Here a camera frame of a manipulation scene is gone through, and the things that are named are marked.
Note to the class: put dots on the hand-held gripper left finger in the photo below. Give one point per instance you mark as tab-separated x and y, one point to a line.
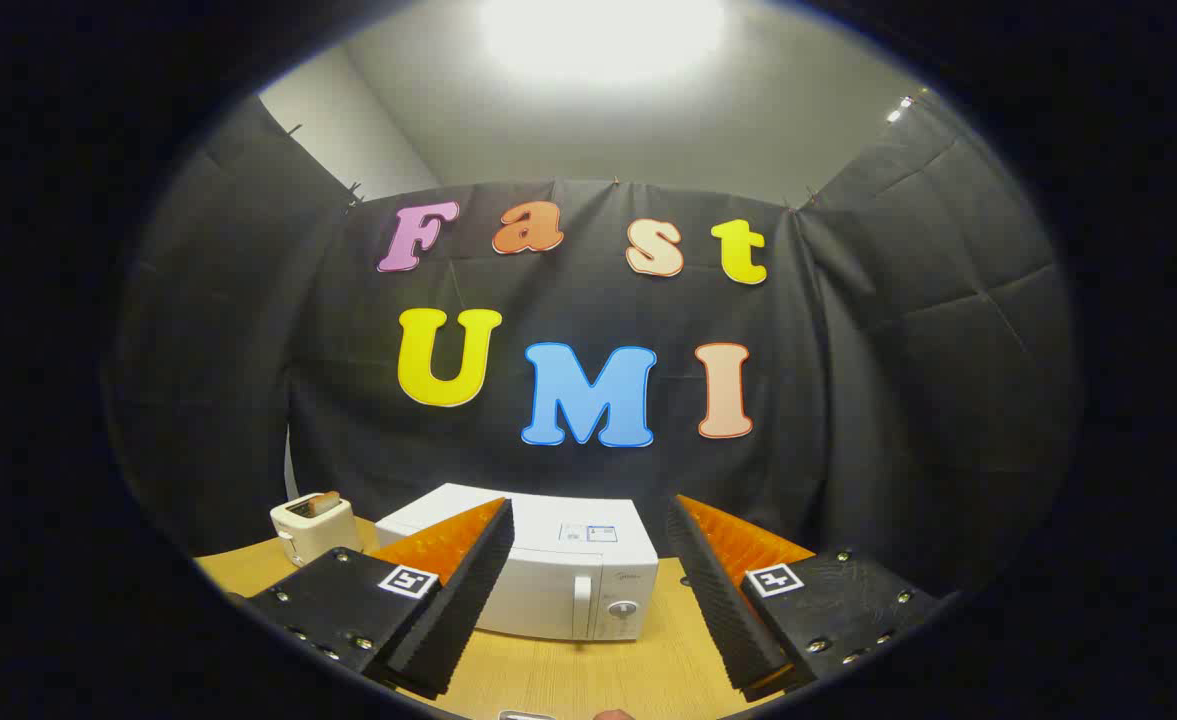
468	600

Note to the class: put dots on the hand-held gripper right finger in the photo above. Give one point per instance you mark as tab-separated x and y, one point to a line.
713	600

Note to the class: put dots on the white microwave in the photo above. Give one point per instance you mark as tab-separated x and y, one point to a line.
558	590

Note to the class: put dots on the white toaster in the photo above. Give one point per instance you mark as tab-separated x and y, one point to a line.
313	535

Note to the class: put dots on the toast slice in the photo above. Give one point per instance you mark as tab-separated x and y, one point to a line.
324	503

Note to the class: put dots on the black backdrop cloth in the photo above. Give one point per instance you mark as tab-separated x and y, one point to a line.
248	400

